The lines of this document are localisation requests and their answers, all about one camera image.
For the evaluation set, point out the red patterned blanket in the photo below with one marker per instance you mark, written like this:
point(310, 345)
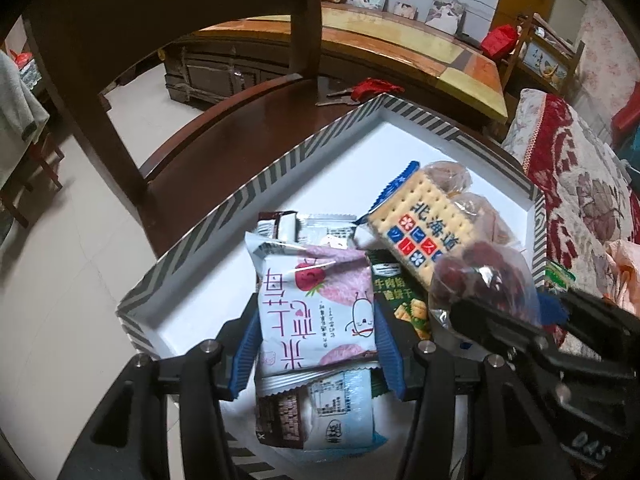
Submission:
point(580, 170)

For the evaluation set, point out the pink strawberry snack packet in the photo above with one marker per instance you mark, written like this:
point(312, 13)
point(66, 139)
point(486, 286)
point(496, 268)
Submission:
point(315, 310)

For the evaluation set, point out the striped cardboard box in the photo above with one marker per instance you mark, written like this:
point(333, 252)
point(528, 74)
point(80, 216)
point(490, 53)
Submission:
point(390, 150)

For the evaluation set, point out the wooden rack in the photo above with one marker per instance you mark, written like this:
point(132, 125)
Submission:
point(550, 60)

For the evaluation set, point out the clear bag of red dates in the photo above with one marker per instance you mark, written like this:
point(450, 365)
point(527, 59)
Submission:
point(480, 272)

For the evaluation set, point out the brown and white snack packet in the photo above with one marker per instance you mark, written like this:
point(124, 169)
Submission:
point(275, 225)

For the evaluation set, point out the light blue snack packet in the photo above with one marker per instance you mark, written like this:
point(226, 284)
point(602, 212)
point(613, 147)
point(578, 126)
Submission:
point(335, 405)

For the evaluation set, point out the clear bag of bread rolls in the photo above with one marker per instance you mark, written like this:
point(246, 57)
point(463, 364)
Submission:
point(485, 215)

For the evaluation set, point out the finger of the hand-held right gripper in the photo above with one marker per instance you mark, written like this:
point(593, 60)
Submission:
point(500, 327)
point(595, 320)

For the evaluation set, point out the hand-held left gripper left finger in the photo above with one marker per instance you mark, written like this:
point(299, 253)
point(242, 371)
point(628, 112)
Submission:
point(240, 355)

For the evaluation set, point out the red cloth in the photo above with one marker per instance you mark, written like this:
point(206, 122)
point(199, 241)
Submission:
point(377, 88)

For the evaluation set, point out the pink cloth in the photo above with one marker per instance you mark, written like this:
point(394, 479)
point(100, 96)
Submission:
point(625, 275)

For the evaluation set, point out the grey tablecloth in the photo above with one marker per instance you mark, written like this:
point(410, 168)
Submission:
point(17, 115)

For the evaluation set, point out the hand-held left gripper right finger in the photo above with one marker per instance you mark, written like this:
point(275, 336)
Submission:
point(390, 360)

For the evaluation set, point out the dark green snack packet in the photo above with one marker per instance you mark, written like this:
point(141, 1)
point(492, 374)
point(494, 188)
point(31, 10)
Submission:
point(400, 290)

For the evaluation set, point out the green cookie packet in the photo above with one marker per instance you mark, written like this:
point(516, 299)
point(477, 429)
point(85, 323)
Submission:
point(559, 275)

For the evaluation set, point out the wooden cabinet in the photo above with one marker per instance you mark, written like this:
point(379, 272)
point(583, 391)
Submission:
point(400, 55)

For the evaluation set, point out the red cushion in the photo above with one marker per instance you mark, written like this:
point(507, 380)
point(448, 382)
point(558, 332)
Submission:
point(629, 115)

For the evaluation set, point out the dark wooden chair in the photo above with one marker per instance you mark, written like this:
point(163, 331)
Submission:
point(200, 150)

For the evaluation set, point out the yellow cracker packet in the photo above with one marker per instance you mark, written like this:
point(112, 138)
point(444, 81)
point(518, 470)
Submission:
point(415, 220)

